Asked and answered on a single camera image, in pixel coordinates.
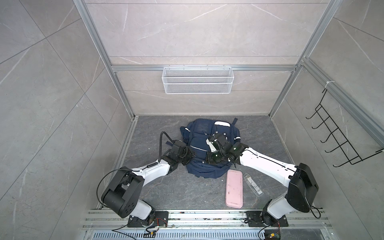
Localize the navy blue student backpack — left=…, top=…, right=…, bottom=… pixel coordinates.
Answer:
left=180, top=118, right=241, bottom=179

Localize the pink pencil case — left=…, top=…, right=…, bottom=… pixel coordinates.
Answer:
left=225, top=170, right=243, bottom=209

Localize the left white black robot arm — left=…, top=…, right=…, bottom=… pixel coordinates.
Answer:
left=96, top=131, right=195, bottom=226

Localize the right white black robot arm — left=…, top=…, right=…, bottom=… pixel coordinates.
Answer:
left=206, top=134, right=319, bottom=226

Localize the clear plastic ruler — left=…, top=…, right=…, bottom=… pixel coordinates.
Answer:
left=244, top=173, right=264, bottom=197

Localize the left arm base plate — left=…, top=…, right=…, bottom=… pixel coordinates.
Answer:
left=127, top=211, right=169, bottom=228

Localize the white wire mesh basket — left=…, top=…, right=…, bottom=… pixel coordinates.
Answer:
left=162, top=66, right=235, bottom=95

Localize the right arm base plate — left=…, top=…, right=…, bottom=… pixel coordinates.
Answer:
left=244, top=211, right=289, bottom=227

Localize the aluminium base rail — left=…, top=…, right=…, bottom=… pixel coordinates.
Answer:
left=81, top=209, right=338, bottom=240

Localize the black wire hook rack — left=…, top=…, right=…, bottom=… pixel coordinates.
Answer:
left=306, top=89, right=384, bottom=168

